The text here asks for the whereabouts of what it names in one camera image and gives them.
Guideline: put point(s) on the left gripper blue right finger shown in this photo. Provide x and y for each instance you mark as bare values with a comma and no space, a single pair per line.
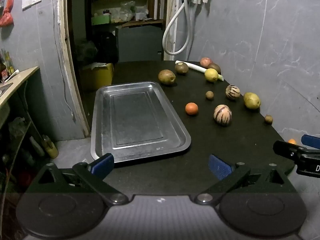
228,175

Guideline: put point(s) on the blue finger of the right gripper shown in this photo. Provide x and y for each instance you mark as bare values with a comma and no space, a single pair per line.
285,149
311,141

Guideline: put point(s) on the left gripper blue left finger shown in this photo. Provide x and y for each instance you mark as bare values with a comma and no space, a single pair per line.
93,175

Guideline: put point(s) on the orange fruit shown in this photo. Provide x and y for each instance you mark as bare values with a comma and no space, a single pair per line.
292,141

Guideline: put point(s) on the small brown nut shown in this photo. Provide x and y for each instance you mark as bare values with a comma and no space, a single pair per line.
268,119

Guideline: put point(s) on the large striped pepino melon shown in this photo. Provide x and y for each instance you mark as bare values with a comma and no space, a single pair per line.
222,115

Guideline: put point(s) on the yellow-green pear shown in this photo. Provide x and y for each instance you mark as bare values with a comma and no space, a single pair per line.
251,100

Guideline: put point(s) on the small orange tangerine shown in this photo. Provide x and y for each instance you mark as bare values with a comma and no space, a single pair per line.
191,108

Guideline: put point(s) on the yellow spray bottle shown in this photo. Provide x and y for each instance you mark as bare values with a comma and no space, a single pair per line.
50,147

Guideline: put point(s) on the metal baking tray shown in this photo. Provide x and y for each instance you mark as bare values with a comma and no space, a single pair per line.
134,121

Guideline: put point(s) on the small brown longan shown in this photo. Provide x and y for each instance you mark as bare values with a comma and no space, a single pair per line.
209,95

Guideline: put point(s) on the small striped pepino melon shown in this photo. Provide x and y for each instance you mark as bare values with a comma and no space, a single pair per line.
232,92

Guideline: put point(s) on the wooden side shelf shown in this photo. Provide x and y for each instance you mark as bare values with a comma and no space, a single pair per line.
9,88

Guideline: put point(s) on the yellow bin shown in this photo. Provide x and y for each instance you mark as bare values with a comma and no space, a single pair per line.
97,75

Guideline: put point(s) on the yellow lemon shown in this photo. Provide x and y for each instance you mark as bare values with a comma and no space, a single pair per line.
211,75

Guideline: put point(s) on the dark green avocado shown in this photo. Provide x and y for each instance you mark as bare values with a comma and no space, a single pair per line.
215,67

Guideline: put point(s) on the white leek stalk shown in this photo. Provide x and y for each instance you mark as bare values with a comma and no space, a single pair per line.
198,68

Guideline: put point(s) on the red apple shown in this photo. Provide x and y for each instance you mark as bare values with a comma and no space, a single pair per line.
205,62

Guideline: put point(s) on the large brown kiwi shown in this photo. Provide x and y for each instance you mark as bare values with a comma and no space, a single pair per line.
166,77

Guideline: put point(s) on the dark kiwi with sticker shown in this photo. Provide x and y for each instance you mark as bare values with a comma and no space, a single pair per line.
181,68

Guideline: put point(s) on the green box on shelf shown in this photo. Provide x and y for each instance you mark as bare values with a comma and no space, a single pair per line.
101,19

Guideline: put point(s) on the red plastic bag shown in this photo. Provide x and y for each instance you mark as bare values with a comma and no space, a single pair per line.
6,18

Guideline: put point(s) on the white wall switch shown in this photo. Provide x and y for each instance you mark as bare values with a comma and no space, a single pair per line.
29,3

